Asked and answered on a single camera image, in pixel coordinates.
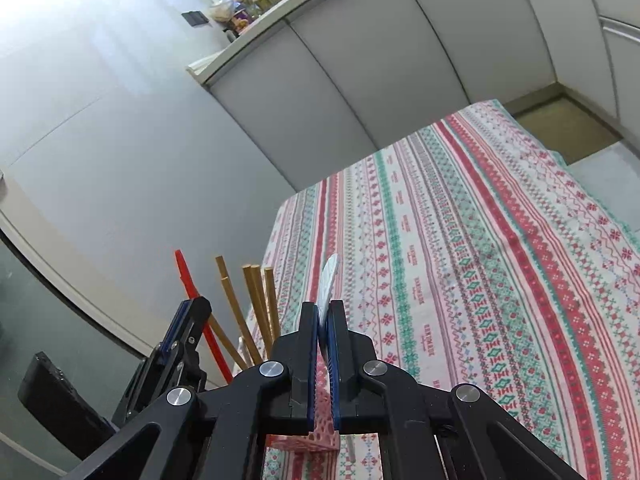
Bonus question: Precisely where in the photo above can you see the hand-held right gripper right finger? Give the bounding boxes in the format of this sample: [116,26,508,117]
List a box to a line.
[325,299,588,480]

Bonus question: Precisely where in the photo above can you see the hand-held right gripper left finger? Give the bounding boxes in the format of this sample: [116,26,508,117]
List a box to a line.
[62,301,321,480]

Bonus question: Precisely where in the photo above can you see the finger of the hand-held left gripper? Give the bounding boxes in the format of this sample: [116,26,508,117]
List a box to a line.
[111,300,193,428]
[159,296,213,396]

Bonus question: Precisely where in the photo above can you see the red plastic spoon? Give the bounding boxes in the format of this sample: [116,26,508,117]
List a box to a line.
[174,249,235,385]

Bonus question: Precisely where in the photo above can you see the wooden chopstick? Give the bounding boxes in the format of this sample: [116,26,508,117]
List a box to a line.
[263,267,282,337]
[251,264,275,346]
[215,256,253,371]
[242,265,264,363]

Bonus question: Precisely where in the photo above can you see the pink plastic utensil holder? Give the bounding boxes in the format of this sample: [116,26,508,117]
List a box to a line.
[267,355,342,455]

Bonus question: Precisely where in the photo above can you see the white rice spoon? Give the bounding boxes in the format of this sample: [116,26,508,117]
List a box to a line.
[319,254,341,333]

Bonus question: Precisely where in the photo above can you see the striped patterned tablecloth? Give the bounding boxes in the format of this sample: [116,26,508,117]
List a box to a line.
[265,99,640,480]

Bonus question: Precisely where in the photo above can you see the white kitchen counter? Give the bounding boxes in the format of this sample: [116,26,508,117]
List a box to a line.
[186,0,396,88]

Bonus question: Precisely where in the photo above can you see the grey kitchen cabinets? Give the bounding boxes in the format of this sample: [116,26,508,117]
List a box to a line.
[210,0,640,193]

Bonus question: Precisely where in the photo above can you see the brown floor mat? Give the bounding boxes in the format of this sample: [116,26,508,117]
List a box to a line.
[515,92,621,166]

